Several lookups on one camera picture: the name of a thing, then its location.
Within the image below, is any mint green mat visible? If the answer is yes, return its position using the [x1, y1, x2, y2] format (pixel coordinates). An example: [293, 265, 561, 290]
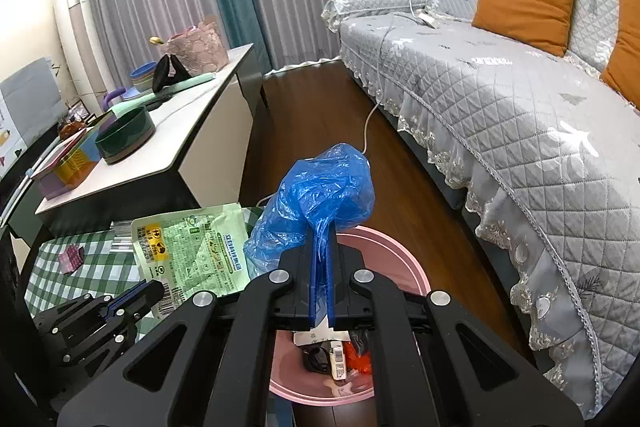
[109, 72, 217, 115]

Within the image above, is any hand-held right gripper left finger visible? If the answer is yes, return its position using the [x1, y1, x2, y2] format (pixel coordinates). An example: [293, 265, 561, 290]
[57, 227, 326, 427]

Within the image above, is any clear plastic packaging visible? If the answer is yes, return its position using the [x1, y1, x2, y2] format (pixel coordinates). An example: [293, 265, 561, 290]
[110, 219, 136, 255]

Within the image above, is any grey quilted sofa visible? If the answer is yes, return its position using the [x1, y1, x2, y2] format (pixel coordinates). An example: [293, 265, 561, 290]
[320, 0, 640, 413]

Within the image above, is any green round tin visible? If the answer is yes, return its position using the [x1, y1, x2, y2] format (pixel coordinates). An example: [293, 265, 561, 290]
[94, 106, 156, 165]

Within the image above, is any small black item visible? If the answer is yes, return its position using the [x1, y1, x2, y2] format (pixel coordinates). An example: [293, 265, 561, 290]
[305, 344, 331, 375]

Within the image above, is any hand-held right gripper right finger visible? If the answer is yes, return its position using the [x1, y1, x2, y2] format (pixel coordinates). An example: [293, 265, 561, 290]
[327, 224, 586, 427]

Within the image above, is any white cable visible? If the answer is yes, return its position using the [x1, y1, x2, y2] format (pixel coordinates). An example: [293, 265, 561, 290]
[257, 0, 441, 208]

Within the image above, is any white barcode packet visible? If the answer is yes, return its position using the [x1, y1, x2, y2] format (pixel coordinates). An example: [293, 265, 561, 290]
[330, 341, 349, 380]

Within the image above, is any colourful box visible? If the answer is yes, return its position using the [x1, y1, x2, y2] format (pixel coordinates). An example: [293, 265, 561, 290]
[31, 127, 106, 200]

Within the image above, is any orange wrapper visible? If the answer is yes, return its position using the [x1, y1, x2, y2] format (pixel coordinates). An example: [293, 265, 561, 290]
[348, 332, 373, 375]

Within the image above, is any green checked tablecloth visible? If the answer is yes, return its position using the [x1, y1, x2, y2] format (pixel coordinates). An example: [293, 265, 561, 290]
[25, 207, 261, 323]

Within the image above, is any pink bin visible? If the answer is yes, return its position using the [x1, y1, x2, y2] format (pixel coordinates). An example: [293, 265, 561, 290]
[267, 227, 432, 408]

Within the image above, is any blue plastic bag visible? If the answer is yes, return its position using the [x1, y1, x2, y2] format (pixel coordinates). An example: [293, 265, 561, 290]
[243, 142, 376, 280]

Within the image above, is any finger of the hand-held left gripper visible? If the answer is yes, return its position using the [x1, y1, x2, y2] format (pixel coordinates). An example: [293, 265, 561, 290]
[112, 306, 162, 349]
[102, 279, 166, 322]

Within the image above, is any orange cushion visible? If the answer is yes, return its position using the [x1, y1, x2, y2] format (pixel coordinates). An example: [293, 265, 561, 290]
[600, 0, 640, 112]
[471, 0, 577, 58]

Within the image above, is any purple handled object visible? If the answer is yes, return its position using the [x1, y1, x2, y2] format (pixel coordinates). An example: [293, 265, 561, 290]
[101, 88, 141, 110]

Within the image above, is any grey printed cover cloth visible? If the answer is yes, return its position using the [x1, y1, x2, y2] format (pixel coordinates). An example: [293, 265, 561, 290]
[0, 57, 68, 148]

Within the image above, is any stack of coloured bowls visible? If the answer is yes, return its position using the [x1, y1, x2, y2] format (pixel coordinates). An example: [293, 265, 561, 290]
[129, 62, 161, 92]

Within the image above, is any pink lace basket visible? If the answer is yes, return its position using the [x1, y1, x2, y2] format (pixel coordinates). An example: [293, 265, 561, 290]
[165, 19, 230, 75]

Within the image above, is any white standing air conditioner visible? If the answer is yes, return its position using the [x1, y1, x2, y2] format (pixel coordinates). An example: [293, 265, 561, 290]
[52, 0, 118, 95]

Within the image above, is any green snack bag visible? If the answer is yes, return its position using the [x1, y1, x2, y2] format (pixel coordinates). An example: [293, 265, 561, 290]
[131, 203, 251, 320]

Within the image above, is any pink patterned packet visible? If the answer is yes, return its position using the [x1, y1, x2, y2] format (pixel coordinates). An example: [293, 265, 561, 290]
[57, 244, 83, 275]

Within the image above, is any white top side cabinet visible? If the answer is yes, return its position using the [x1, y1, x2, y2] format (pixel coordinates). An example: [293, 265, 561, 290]
[35, 43, 271, 238]

